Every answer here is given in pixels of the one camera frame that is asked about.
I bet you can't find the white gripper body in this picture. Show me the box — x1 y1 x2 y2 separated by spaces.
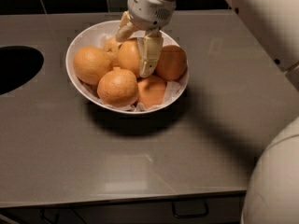
127 0 176 31

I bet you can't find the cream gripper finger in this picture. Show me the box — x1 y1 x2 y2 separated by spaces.
137 29 164 77
116 11 138 42

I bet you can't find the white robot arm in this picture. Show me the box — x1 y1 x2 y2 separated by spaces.
117 8 298 223

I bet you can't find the back small orange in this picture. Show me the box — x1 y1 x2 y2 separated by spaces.
104 36 121 66

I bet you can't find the white ceramic bowl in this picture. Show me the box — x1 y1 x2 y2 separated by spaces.
65 21 189 115

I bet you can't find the white paper bowl liner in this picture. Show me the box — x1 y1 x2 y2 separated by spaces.
73 36 179 112

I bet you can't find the dark sink basin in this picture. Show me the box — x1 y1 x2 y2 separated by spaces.
0 46 44 94

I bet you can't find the black drawer handle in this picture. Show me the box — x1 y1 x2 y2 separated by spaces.
171 200 209 218

